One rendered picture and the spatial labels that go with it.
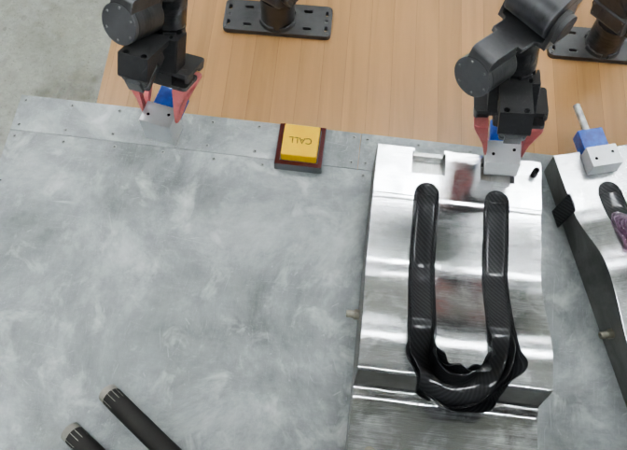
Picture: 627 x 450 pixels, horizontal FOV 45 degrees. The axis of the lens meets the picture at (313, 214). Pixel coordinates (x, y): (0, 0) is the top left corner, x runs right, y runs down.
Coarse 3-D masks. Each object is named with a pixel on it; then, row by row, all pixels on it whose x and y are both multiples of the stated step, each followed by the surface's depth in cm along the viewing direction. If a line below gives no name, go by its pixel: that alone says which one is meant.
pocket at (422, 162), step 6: (414, 156) 123; (420, 156) 122; (426, 156) 122; (432, 156) 122; (438, 156) 122; (444, 156) 121; (414, 162) 123; (420, 162) 123; (426, 162) 123; (432, 162) 123; (438, 162) 123; (444, 162) 122; (414, 168) 123; (420, 168) 123; (426, 168) 123; (432, 168) 123; (438, 168) 123; (444, 168) 121; (432, 174) 122; (438, 174) 122; (444, 174) 120
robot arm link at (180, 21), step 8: (160, 0) 101; (168, 0) 103; (176, 0) 103; (184, 0) 104; (168, 8) 104; (176, 8) 104; (184, 8) 105; (168, 16) 104; (176, 16) 105; (184, 16) 106; (168, 24) 105; (176, 24) 106; (184, 24) 107; (160, 32) 107
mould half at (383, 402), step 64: (384, 192) 118; (448, 192) 118; (512, 192) 118; (384, 256) 114; (448, 256) 114; (512, 256) 114; (384, 320) 105; (448, 320) 106; (384, 384) 106; (512, 384) 101; (384, 448) 104; (448, 448) 105; (512, 448) 105
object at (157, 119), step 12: (156, 96) 118; (168, 96) 118; (144, 108) 116; (156, 108) 116; (168, 108) 116; (144, 120) 115; (156, 120) 115; (168, 120) 115; (180, 120) 118; (144, 132) 118; (156, 132) 117; (168, 132) 116; (180, 132) 120
